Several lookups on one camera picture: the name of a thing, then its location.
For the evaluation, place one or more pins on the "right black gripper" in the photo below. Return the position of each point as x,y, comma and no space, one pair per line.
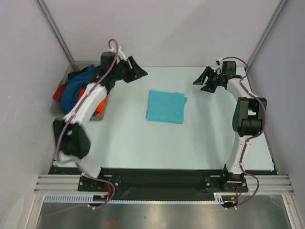
212,79

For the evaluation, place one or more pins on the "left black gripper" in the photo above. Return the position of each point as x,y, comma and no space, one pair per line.
136,71

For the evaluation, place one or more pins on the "light blue t-shirt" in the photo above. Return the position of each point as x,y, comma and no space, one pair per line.
166,107

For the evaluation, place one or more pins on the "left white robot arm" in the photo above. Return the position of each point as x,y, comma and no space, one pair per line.
70,135

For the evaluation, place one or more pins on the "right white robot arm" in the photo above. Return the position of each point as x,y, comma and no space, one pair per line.
248,123

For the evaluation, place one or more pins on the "orange t-shirt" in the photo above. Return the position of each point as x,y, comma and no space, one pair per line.
100,108

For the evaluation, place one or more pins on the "black t-shirt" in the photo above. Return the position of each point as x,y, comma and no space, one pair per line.
75,73

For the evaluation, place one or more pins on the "dark blue t-shirt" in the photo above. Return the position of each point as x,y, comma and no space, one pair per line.
70,94

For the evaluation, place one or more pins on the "red t-shirt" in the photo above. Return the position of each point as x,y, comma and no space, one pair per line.
57,95

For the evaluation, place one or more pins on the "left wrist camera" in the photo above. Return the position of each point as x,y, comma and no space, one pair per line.
121,55

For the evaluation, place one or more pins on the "right aluminium corner post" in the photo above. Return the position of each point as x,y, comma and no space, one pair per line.
267,31

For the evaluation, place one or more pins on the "aluminium corner post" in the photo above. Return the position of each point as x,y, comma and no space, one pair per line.
267,31
56,32

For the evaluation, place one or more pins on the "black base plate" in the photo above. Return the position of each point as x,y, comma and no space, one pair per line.
157,184

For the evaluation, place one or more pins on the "left aluminium corner post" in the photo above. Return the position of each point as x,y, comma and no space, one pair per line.
56,32

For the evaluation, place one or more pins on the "white cable duct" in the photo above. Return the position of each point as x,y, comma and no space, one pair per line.
101,198

